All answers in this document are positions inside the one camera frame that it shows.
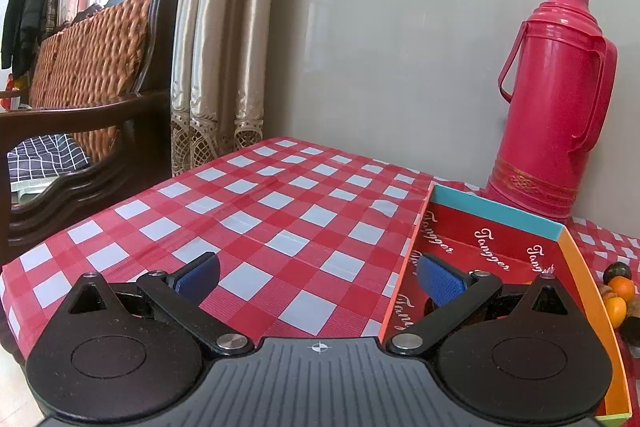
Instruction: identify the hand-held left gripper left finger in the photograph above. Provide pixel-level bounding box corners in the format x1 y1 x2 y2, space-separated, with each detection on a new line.
69 252 255 356

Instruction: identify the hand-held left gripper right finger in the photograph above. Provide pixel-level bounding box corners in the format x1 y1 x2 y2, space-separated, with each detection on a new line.
386 253 572 356

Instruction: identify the colourful cardboard box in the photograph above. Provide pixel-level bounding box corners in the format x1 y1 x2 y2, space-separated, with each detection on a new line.
377 181 630 420

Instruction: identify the red white checkered tablecloth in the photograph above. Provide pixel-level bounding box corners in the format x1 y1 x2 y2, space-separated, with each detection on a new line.
0 137 640 360

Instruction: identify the mandarin orange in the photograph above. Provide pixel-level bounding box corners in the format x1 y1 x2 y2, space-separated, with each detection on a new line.
611 276 636 300
602 296 627 325

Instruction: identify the dark round fruit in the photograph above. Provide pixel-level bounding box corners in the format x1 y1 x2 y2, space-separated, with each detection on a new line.
602 261 632 285

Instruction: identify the dark wooden sofa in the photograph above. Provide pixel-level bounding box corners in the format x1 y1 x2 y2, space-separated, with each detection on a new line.
0 0 184 265

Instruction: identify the navy checkered cushion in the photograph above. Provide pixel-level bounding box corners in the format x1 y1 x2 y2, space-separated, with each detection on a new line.
7 133 92 195

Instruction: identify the red thermos flask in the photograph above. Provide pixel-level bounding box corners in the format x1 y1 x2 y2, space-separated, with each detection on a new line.
481 0 619 223

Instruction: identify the woven brown seat mat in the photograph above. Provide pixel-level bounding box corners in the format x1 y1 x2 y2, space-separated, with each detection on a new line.
27 0 156 162

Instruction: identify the beige curtain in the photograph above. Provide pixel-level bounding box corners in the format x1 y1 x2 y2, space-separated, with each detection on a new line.
170 0 284 178

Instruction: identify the black jacket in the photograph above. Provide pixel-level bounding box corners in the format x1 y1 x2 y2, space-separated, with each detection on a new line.
0 0 36 78

